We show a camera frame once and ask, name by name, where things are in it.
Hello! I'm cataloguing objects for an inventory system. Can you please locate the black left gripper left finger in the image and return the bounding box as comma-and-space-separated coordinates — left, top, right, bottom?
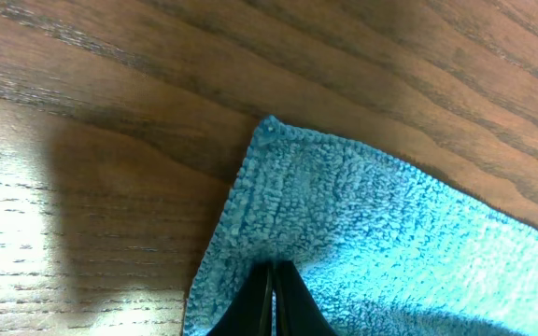
207, 262, 273, 336

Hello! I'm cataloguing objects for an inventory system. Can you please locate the blue microfiber cloth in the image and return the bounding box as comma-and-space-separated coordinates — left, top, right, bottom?
184, 117, 538, 335

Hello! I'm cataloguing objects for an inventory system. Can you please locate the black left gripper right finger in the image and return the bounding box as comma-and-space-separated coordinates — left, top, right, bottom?
275, 261, 336, 336

